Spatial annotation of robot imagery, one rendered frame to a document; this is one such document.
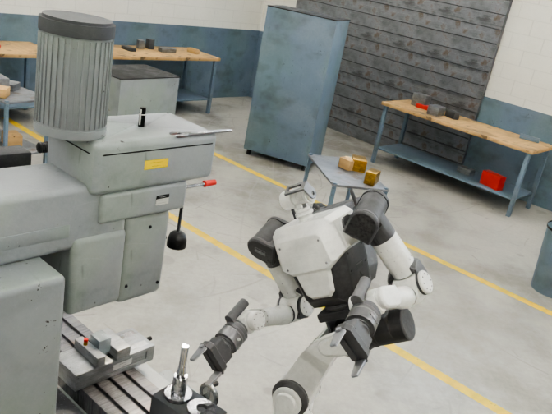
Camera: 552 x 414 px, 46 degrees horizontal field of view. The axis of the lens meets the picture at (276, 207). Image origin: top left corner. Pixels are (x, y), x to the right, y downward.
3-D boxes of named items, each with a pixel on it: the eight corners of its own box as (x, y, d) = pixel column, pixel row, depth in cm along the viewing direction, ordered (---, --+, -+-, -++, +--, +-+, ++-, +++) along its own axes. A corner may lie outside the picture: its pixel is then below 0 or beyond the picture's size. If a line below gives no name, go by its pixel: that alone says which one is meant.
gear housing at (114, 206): (141, 183, 229) (144, 157, 226) (186, 209, 215) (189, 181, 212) (55, 196, 205) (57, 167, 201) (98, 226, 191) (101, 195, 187)
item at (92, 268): (79, 269, 223) (85, 200, 214) (120, 301, 209) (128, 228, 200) (27, 282, 209) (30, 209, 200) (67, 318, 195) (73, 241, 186)
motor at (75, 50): (81, 118, 199) (89, 11, 187) (120, 138, 187) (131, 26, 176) (20, 122, 184) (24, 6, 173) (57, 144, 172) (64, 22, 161)
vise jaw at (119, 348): (107, 335, 253) (108, 327, 251) (130, 354, 244) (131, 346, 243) (94, 340, 248) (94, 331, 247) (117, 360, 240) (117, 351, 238)
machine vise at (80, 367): (130, 341, 264) (133, 318, 260) (153, 360, 255) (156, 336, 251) (52, 370, 238) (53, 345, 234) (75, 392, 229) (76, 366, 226)
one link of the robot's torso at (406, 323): (419, 331, 218) (402, 282, 217) (409, 347, 207) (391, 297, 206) (347, 344, 232) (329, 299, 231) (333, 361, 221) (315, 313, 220)
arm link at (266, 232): (278, 249, 244) (263, 219, 239) (296, 248, 238) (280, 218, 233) (262, 268, 236) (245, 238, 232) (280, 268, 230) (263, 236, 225)
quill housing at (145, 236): (127, 268, 237) (136, 186, 226) (163, 292, 225) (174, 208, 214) (81, 280, 223) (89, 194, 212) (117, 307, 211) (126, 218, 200)
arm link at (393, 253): (403, 287, 220) (370, 236, 215) (437, 276, 213) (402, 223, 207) (396, 308, 212) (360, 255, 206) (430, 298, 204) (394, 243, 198)
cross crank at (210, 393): (205, 394, 297) (209, 374, 293) (223, 408, 290) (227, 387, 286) (178, 407, 286) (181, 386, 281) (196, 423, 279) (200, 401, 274)
